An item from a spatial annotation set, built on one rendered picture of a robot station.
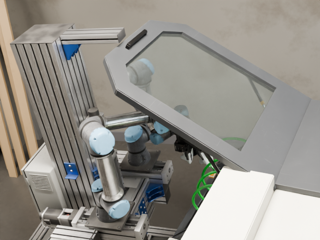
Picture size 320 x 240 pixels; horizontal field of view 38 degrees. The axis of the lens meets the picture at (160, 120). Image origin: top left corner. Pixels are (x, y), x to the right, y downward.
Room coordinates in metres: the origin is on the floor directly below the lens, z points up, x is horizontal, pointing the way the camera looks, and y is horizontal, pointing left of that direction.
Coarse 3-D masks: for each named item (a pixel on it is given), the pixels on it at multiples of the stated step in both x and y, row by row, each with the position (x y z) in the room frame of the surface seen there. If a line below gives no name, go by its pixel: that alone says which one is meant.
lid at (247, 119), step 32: (160, 32) 2.28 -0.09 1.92; (192, 32) 2.35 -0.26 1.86; (128, 64) 2.00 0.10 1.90; (160, 64) 2.05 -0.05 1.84; (192, 64) 2.11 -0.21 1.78; (224, 64) 2.17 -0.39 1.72; (128, 96) 1.77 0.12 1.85; (160, 96) 1.83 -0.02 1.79; (192, 96) 1.88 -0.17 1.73; (224, 96) 1.93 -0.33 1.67; (256, 96) 1.98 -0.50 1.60; (288, 96) 2.02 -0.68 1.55; (192, 128) 1.66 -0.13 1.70; (224, 128) 1.72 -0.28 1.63; (256, 128) 1.74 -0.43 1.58; (288, 128) 1.79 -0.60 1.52; (224, 160) 1.54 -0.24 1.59; (256, 160) 1.55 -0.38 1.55
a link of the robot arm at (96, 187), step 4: (96, 180) 1.99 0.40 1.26; (92, 184) 1.96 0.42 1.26; (96, 184) 1.95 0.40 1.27; (100, 184) 1.94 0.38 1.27; (92, 188) 1.93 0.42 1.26; (96, 188) 1.91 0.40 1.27; (100, 188) 1.90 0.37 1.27; (96, 192) 1.91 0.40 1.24; (100, 192) 1.89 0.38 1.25; (96, 196) 1.90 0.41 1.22; (100, 196) 1.88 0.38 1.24; (96, 200) 1.92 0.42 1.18; (100, 204) 1.87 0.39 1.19
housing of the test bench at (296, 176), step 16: (304, 128) 1.78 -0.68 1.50; (304, 144) 1.66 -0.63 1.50; (288, 160) 1.57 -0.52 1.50; (304, 160) 1.55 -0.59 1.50; (288, 176) 1.47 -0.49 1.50; (304, 176) 1.45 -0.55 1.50; (288, 192) 1.40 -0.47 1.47; (304, 192) 1.37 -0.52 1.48; (272, 208) 1.33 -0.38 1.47; (288, 208) 1.32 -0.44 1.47; (304, 208) 1.30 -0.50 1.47; (272, 224) 1.25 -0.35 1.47; (288, 224) 1.23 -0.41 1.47; (304, 224) 1.22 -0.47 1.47
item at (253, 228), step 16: (224, 176) 1.49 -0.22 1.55; (240, 176) 1.47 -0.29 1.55; (256, 176) 1.45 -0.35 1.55; (272, 176) 1.43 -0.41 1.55; (208, 192) 1.41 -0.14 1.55; (224, 192) 1.39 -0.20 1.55; (240, 192) 1.37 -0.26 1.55; (256, 192) 1.35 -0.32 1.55; (272, 192) 1.41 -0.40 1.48; (208, 208) 1.32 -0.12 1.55; (224, 208) 1.30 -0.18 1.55; (240, 208) 1.28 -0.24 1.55; (256, 208) 1.27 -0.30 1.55; (192, 224) 1.25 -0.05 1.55; (208, 224) 1.23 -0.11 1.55; (224, 224) 1.22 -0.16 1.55; (240, 224) 1.20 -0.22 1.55; (256, 224) 1.23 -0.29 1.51
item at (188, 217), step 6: (216, 174) 2.23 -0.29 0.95; (210, 180) 2.18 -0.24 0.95; (204, 192) 2.08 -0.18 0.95; (198, 198) 2.04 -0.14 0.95; (192, 204) 2.00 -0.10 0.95; (198, 204) 1.99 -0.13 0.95; (192, 210) 1.95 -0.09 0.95; (186, 216) 1.91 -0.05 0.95; (192, 216) 1.90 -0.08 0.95; (186, 222) 1.86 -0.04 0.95; (180, 228) 1.83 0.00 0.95; (186, 228) 1.83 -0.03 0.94; (174, 234) 1.79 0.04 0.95
